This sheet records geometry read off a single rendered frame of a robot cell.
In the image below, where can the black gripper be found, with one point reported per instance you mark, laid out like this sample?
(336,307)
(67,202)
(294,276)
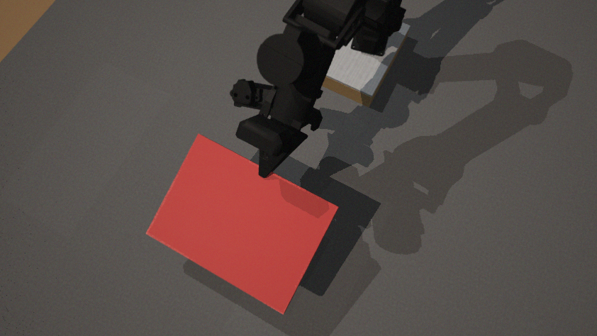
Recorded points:
(279,136)

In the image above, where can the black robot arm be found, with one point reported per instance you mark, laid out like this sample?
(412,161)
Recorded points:
(306,48)

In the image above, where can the red rectangular lid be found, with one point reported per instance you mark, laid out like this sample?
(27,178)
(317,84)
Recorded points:
(259,234)

